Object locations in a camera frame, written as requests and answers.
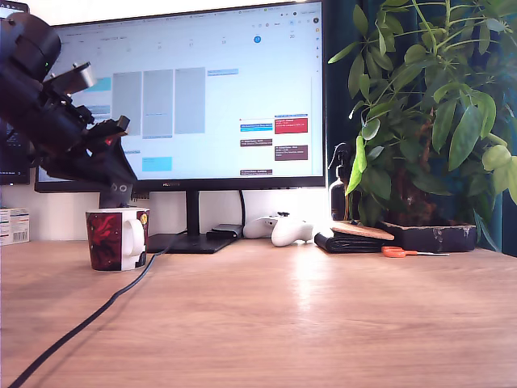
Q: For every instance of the cork coaster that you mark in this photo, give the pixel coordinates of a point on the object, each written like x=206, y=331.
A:
x=361, y=231

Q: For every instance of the black plant pot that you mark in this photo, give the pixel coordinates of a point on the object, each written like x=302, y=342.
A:
x=436, y=238

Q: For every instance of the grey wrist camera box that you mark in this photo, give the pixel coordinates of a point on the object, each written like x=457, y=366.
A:
x=81, y=77

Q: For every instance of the dark spray bottle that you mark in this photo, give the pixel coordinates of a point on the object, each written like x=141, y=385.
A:
x=338, y=198

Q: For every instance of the red and white mug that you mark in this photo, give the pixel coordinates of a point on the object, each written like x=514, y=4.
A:
x=106, y=242

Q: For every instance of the green leafy houseplant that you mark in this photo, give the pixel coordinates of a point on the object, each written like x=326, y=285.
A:
x=436, y=113

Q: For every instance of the black wallet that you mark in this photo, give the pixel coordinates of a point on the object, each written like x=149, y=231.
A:
x=343, y=244

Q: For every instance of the white game controller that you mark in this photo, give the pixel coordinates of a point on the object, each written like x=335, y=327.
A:
x=288, y=234

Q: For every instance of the small black device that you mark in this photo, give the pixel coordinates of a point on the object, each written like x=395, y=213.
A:
x=224, y=231

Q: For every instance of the white cardboard box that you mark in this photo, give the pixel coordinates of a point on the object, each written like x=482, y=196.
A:
x=14, y=226

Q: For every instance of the large black computer monitor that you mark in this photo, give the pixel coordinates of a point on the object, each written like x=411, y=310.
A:
x=222, y=101

